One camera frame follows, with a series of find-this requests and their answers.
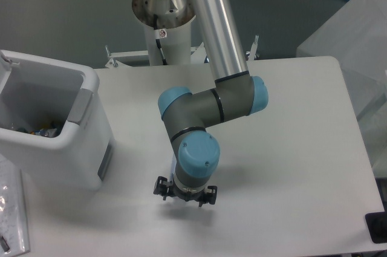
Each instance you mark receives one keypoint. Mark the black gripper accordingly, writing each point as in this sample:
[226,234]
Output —
[202,195]

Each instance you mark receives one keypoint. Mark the white pedestal base frame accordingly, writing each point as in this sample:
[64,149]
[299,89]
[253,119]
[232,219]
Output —
[141,58]

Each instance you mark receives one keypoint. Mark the white trash can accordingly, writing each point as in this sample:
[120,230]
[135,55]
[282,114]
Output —
[39,89]

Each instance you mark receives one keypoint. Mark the black device at edge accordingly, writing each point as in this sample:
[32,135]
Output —
[376,223]

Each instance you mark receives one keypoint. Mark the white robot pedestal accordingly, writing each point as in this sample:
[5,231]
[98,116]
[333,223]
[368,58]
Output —
[167,28]

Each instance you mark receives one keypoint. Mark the grey side cabinet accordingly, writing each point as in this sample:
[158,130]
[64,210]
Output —
[356,36]

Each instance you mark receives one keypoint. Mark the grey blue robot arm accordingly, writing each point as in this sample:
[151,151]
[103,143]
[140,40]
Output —
[187,115]

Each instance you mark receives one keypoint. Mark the trash inside can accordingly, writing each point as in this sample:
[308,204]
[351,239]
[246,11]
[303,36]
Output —
[50,129]

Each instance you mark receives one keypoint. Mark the paper notebook in sleeve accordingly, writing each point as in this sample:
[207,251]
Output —
[15,239]

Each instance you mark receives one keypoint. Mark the crushed clear plastic bottle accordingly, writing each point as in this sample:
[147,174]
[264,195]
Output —
[173,166]

